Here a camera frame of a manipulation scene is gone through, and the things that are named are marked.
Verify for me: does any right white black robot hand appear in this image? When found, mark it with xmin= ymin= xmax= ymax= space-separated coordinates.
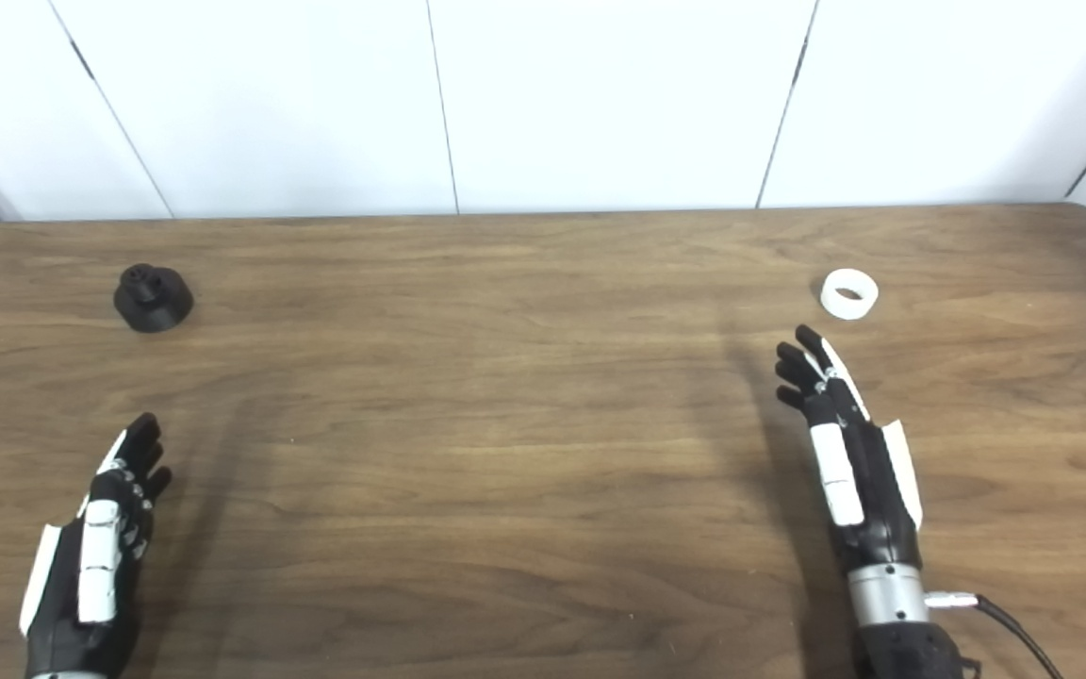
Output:
xmin=774 ymin=325 xmax=926 ymax=572

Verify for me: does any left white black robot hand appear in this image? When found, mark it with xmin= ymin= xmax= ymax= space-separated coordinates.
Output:
xmin=20 ymin=412 xmax=173 ymax=679

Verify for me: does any white ring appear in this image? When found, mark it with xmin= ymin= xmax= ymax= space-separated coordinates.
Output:
xmin=820 ymin=269 xmax=880 ymax=322

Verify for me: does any round black part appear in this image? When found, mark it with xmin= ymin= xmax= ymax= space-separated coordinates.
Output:
xmin=113 ymin=264 xmax=195 ymax=334

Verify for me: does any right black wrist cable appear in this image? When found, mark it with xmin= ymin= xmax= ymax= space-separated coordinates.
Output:
xmin=925 ymin=591 xmax=1068 ymax=679

